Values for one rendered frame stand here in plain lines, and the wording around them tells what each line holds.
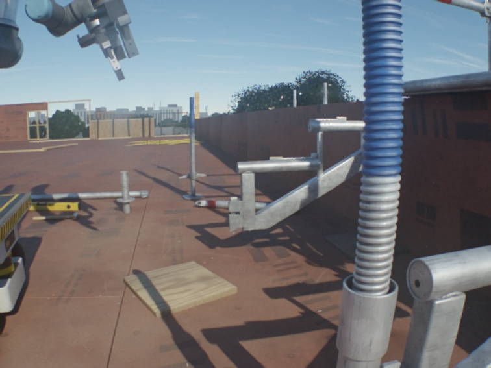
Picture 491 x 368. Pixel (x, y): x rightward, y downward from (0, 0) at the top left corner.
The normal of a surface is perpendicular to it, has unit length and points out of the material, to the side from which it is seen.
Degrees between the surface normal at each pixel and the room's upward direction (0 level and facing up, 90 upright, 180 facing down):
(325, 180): 90
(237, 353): 0
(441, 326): 90
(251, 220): 90
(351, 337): 90
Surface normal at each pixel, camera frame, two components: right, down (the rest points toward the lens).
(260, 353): 0.00, -0.99
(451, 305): 0.21, 0.17
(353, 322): -0.70, 0.12
